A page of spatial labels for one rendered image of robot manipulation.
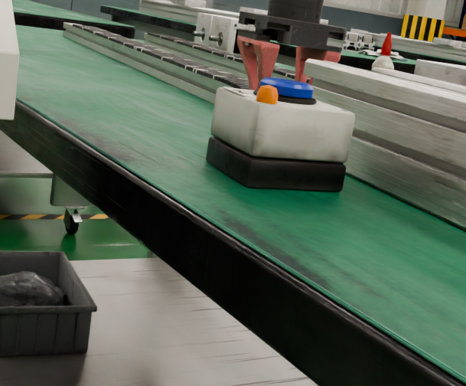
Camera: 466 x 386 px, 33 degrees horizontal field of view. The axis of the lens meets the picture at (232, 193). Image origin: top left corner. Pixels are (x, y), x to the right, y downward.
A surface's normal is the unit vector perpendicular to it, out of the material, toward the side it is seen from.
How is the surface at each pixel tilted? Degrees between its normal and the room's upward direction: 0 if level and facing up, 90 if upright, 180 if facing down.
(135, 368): 0
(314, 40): 91
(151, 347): 0
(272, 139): 90
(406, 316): 0
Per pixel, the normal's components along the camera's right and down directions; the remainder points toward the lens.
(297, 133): 0.40, 0.27
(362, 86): -0.90, -0.04
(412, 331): 0.15, -0.96
